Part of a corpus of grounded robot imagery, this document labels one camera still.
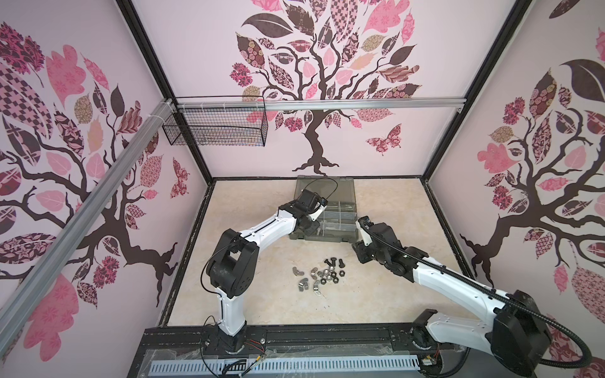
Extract silver wing nut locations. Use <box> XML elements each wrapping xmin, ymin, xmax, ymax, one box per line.
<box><xmin>298</xmin><ymin>278</ymin><xmax>309</xmax><ymax>292</ymax></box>
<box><xmin>313</xmin><ymin>281</ymin><xmax>323</xmax><ymax>298</ymax></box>

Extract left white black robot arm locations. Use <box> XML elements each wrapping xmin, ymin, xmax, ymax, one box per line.
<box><xmin>202</xmin><ymin>189</ymin><xmax>329</xmax><ymax>354</ymax></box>

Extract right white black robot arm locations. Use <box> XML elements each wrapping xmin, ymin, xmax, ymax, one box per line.
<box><xmin>353</xmin><ymin>217</ymin><xmax>552</xmax><ymax>377</ymax></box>

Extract grey plastic compartment organizer box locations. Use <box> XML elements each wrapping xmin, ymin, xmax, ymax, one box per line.
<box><xmin>289</xmin><ymin>176</ymin><xmax>359</xmax><ymax>243</ymax></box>

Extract aluminium rail on back wall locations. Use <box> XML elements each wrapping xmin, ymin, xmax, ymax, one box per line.
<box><xmin>177</xmin><ymin>97</ymin><xmax>466</xmax><ymax>111</ymax></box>

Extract aluminium rail on wall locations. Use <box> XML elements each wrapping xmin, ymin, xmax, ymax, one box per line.
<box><xmin>1</xmin><ymin>99</ymin><xmax>174</xmax><ymax>353</ymax></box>
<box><xmin>177</xmin><ymin>97</ymin><xmax>466</xmax><ymax>111</ymax></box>

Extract black wire mesh basket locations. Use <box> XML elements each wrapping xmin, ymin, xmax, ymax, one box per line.
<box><xmin>162</xmin><ymin>94</ymin><xmax>269</xmax><ymax>147</ymax></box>

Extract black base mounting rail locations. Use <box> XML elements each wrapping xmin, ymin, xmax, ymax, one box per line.
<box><xmin>139</xmin><ymin>323</ymin><xmax>463</xmax><ymax>355</ymax></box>

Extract aluminium rail on left wall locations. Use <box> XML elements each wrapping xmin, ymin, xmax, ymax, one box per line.
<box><xmin>1</xmin><ymin>99</ymin><xmax>174</xmax><ymax>353</ymax></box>

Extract white slotted cable duct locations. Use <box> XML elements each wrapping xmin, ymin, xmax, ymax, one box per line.
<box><xmin>147</xmin><ymin>355</ymin><xmax>420</xmax><ymax>377</ymax></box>

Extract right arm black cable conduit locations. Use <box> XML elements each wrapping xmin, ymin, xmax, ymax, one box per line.
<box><xmin>372</xmin><ymin>226</ymin><xmax>594</xmax><ymax>369</ymax></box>

